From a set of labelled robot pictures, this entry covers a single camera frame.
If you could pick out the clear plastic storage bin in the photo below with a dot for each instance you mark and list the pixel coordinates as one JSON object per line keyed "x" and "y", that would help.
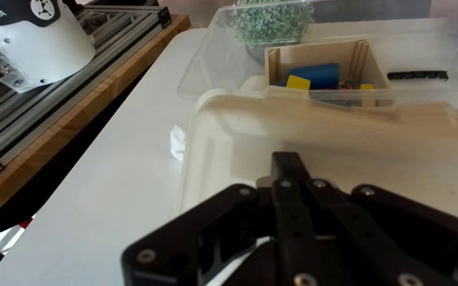
{"x": 214, "y": 53}

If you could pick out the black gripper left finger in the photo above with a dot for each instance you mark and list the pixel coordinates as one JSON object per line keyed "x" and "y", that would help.
{"x": 287, "y": 232}

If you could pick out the small green potted plant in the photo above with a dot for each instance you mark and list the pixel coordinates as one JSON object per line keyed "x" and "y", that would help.
{"x": 271, "y": 24}

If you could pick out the small yellow toy block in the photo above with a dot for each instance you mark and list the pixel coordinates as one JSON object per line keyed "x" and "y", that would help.
{"x": 368, "y": 86}

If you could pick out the aluminium rail frame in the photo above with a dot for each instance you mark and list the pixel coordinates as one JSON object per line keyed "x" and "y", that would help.
{"x": 55, "y": 100}

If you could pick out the blue cylinder block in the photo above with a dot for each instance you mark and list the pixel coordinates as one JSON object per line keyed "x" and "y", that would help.
{"x": 319, "y": 75}

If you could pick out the small white open box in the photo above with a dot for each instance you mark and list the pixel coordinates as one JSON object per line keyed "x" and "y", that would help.
{"x": 319, "y": 53}

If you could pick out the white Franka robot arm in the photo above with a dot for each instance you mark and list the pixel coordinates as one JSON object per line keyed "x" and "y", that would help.
{"x": 39, "y": 48}

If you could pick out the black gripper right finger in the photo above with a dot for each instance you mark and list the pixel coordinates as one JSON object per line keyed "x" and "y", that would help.
{"x": 367, "y": 232}

